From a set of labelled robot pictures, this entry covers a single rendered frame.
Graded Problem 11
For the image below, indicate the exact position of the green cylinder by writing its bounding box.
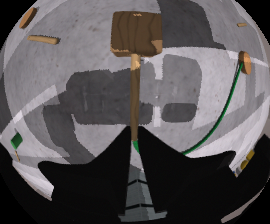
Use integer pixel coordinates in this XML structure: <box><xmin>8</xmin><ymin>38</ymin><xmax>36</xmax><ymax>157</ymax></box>
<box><xmin>10</xmin><ymin>133</ymin><xmax>23</xmax><ymax>149</ymax></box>

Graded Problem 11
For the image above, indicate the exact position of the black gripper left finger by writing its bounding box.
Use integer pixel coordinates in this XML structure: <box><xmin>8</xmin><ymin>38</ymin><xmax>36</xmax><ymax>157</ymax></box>
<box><xmin>38</xmin><ymin>125</ymin><xmax>131</xmax><ymax>216</ymax></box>

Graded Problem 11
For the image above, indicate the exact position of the brown wooden block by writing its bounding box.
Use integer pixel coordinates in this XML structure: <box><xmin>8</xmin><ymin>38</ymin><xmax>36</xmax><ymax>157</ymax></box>
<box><xmin>110</xmin><ymin>11</ymin><xmax>163</xmax><ymax>57</ymax></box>

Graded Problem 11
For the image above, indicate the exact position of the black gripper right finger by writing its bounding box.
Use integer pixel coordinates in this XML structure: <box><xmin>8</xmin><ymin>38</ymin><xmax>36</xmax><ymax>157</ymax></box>
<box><xmin>138</xmin><ymin>125</ymin><xmax>236</xmax><ymax>213</ymax></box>

